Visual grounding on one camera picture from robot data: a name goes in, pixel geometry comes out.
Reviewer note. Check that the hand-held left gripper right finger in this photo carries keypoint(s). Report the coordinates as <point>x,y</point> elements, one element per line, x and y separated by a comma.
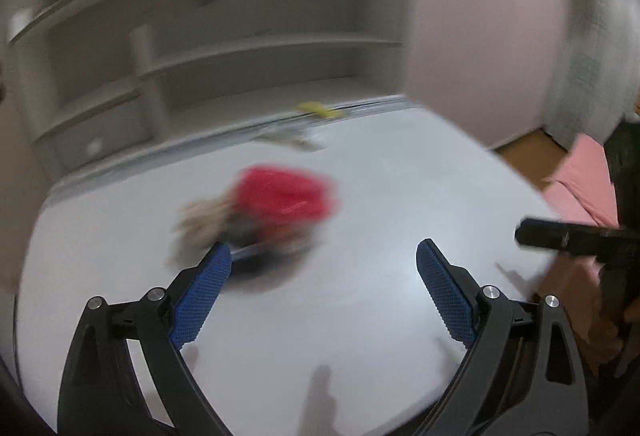
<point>445,296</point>

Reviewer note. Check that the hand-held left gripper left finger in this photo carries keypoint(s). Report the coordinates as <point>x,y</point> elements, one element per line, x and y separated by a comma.
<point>200,296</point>

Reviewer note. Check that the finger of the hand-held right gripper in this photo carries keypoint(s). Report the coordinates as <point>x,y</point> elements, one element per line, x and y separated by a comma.
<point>550,235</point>

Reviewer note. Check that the pink cushion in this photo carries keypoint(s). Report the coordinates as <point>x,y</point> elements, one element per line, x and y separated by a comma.
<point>580,186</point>

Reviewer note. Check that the beige snack pieces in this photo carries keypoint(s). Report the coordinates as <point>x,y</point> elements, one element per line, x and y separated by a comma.
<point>205,218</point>

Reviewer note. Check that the dark cloth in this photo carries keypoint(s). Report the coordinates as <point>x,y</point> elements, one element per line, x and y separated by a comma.
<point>622,166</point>

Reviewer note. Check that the small white wrapper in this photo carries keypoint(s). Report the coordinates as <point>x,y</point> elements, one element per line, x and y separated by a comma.
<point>295,139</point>

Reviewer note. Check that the white drawer knob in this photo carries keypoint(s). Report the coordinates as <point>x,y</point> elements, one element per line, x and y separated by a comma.
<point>93,146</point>

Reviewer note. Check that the grey hutch drawer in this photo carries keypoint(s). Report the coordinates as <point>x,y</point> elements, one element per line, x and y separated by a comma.
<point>95,131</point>

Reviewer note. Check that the pale tall furniture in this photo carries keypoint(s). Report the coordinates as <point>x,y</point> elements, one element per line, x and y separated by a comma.
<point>590,41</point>

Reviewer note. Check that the yellow plastic strip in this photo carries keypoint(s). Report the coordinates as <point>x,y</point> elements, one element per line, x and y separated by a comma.
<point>317,110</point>

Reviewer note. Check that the white desk hutch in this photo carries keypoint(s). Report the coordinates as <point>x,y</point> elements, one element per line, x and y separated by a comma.
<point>250,6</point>

